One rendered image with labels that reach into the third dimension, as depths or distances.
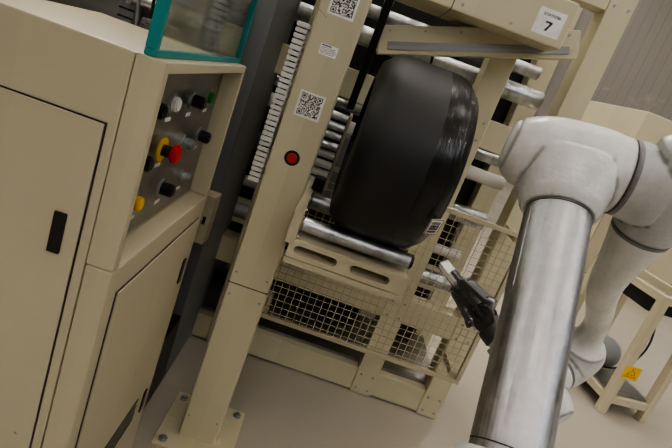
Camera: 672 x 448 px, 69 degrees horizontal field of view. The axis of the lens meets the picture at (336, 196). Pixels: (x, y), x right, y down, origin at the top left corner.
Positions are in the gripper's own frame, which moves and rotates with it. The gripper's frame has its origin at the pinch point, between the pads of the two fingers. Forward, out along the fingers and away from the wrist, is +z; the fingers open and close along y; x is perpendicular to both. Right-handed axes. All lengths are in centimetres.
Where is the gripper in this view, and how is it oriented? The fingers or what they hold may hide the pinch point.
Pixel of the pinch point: (450, 272)
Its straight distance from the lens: 134.8
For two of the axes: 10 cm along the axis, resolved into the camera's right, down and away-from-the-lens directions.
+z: -4.8, -7.2, 5.0
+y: -2.7, 6.6, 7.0
